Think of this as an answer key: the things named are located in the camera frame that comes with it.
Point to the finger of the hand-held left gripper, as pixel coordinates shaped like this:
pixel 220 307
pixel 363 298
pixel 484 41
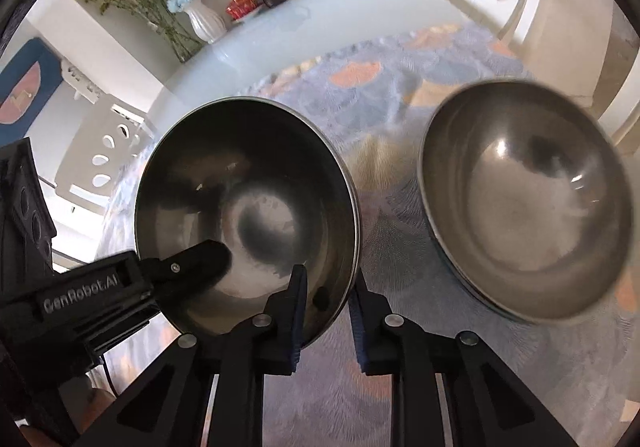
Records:
pixel 200 262

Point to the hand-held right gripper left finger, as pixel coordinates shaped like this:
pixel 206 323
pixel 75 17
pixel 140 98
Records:
pixel 300 299

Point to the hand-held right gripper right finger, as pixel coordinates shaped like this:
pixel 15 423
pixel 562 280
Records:
pixel 357 322

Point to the pink steel bowl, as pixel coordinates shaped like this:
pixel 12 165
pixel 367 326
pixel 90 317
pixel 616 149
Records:
pixel 250 167

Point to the blue steel bowl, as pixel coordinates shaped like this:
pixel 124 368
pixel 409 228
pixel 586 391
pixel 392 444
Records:
pixel 525 207

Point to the green glass vase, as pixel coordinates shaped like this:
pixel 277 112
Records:
pixel 185 49

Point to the white ornate rack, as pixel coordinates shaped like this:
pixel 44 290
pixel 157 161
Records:
pixel 82 79

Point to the leaf pattern tablecloth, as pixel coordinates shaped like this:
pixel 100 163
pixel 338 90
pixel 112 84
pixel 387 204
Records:
pixel 390 92

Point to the white ribbed vase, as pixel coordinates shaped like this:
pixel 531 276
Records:
pixel 205 24

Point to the red teacup with saucer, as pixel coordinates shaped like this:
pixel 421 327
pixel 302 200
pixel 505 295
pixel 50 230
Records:
pixel 242 7

